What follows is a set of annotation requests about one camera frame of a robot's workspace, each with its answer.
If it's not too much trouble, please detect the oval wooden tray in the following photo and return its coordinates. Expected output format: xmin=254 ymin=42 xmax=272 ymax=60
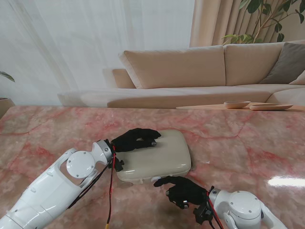
xmin=249 ymin=103 xmax=294 ymax=111

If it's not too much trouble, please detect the beige sofa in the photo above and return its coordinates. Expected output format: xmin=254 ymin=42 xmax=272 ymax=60
xmin=57 ymin=40 xmax=305 ymax=108

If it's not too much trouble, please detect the beige pleated curtain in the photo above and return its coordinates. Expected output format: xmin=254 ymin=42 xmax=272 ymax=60
xmin=189 ymin=0 xmax=305 ymax=47

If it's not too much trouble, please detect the grey-brown cushion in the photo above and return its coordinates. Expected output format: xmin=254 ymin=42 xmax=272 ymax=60
xmin=259 ymin=42 xmax=305 ymax=84

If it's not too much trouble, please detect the beige hard-shell suitcase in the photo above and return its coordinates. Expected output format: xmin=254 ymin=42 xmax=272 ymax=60
xmin=116 ymin=129 xmax=197 ymax=186

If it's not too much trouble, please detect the potted plant with beige pot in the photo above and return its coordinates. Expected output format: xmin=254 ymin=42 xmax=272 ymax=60
xmin=0 ymin=70 xmax=16 ymax=120

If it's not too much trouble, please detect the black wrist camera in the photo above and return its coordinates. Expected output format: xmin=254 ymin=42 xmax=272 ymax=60
xmin=111 ymin=158 xmax=126 ymax=173
xmin=193 ymin=204 xmax=214 ymax=225

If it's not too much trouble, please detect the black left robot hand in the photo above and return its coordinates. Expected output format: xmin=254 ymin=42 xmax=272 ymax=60
xmin=111 ymin=128 xmax=162 ymax=153

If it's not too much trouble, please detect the round wooden bowl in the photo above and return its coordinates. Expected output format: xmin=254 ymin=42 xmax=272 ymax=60
xmin=224 ymin=100 xmax=252 ymax=110

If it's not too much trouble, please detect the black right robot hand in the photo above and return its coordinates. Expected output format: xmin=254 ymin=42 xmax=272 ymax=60
xmin=153 ymin=176 xmax=211 ymax=210

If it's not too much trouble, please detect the cream cushion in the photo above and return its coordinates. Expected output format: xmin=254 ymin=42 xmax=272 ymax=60
xmin=288 ymin=71 xmax=305 ymax=86

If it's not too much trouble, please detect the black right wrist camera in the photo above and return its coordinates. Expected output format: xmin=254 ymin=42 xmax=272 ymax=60
xmin=193 ymin=204 xmax=214 ymax=225

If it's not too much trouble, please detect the tall green leafy plant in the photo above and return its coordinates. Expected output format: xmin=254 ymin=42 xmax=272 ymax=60
xmin=222 ymin=0 xmax=305 ymax=44

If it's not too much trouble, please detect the light wooden coffee table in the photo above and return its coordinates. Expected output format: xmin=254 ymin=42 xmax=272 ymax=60
xmin=175 ymin=104 xmax=305 ymax=113

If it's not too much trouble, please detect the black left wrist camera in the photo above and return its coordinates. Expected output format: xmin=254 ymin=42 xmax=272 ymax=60
xmin=111 ymin=158 xmax=126 ymax=173

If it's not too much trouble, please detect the white sheer curtain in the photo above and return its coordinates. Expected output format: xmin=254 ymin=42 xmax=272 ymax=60
xmin=0 ymin=0 xmax=196 ymax=107

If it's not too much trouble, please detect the red-black right arm cable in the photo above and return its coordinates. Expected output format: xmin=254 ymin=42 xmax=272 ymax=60
xmin=206 ymin=192 xmax=225 ymax=229

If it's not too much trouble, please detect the red-black left arm cable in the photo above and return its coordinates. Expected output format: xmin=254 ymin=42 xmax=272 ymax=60
xmin=67 ymin=145 xmax=119 ymax=229

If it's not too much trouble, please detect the red-black arm cable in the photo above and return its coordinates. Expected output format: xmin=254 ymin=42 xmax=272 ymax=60
xmin=67 ymin=145 xmax=119 ymax=229
xmin=206 ymin=192 xmax=225 ymax=229

